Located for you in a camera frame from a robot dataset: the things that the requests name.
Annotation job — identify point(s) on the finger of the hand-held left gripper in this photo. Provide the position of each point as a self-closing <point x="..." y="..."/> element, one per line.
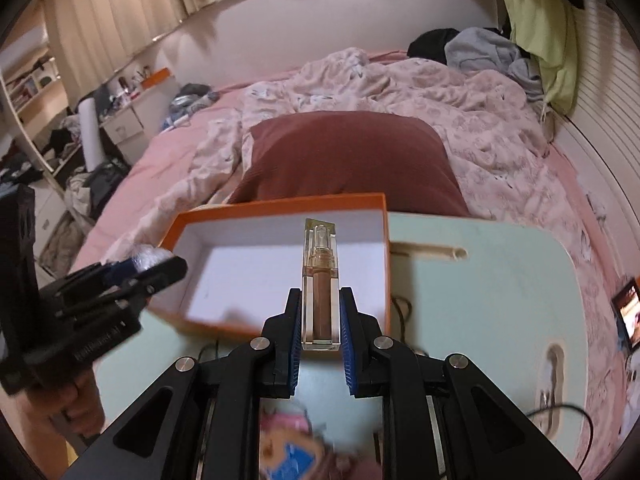
<point x="150" y="280"/>
<point x="122" y="270"/>

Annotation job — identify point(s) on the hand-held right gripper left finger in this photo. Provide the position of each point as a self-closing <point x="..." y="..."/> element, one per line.
<point x="295" y="360"/>

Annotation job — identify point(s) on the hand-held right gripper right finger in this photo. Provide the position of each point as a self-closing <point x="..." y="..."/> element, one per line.
<point x="348" y="355"/>

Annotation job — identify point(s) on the clear bubble wrap packet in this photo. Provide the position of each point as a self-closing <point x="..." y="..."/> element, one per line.
<point x="150" y="255"/>

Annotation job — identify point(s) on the clear brown lip gloss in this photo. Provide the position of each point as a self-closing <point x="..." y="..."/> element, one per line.
<point x="320" y="310"/>

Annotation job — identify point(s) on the orange cardboard box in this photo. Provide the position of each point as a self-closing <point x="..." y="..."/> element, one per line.
<point x="240" y="280"/>

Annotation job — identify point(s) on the brown bear plush blue overalls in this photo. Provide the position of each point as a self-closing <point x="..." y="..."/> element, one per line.
<point x="287" y="452"/>

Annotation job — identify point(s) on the person's left forearm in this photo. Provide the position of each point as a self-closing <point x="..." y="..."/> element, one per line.
<point x="35" y="452"/>

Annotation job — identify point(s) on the person's left hand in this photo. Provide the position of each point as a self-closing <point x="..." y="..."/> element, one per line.
<point x="85" y="400"/>

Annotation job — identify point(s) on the clothes pile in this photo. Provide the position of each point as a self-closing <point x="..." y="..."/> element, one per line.
<point x="95" y="185"/>

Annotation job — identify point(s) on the plain pink bedsheet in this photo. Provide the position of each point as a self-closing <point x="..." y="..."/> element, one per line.
<point x="170" y="160"/>

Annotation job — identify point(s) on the white paper roll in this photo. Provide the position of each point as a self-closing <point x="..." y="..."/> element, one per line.
<point x="92" y="135"/>

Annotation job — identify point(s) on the mint green lap desk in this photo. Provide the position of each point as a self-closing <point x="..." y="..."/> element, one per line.
<point x="475" y="285"/>

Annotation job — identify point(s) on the white drawer cabinet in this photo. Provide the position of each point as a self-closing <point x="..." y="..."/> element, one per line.
<point x="122" y="125"/>

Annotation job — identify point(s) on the grey clothes heap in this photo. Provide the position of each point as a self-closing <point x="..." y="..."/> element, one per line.
<point x="192" y="97"/>

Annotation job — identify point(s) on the orange storage box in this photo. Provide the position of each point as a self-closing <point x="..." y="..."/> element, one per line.
<point x="157" y="80"/>

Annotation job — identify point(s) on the white bookshelf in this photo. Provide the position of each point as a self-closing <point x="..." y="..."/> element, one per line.
<point x="30" y="85"/>

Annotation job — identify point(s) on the beige curtain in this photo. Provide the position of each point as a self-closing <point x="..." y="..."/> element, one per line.
<point x="115" y="15"/>

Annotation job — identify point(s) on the pink floral blanket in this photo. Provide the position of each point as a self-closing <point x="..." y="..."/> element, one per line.
<point x="450" y="110"/>

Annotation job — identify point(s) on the phone with lit screen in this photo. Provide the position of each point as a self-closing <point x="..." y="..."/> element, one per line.
<point x="629" y="315"/>

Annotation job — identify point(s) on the black clothing bundle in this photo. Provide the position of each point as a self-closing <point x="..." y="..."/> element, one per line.
<point x="430" y="42"/>

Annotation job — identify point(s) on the grey-blue hoodie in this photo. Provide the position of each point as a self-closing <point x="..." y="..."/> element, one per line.
<point x="480" y="47"/>

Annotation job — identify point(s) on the yellow-green cloth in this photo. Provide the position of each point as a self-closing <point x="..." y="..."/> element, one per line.
<point x="540" y="35"/>

